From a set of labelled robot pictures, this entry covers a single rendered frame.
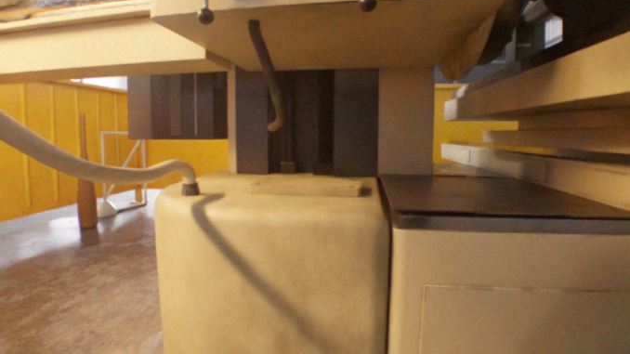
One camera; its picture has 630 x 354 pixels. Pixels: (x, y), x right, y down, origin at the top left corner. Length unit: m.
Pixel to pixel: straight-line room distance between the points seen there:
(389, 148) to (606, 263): 0.77
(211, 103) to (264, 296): 0.92
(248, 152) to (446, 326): 0.98
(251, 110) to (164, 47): 0.44
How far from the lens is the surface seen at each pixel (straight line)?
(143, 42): 1.19
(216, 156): 3.41
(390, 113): 1.29
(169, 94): 1.57
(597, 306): 0.90
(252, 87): 1.38
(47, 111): 3.22
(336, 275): 0.74
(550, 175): 1.23
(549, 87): 0.89
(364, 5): 0.63
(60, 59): 1.42
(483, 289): 0.78
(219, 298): 0.85
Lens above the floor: 0.78
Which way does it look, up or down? 4 degrees down
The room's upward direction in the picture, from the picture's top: straight up
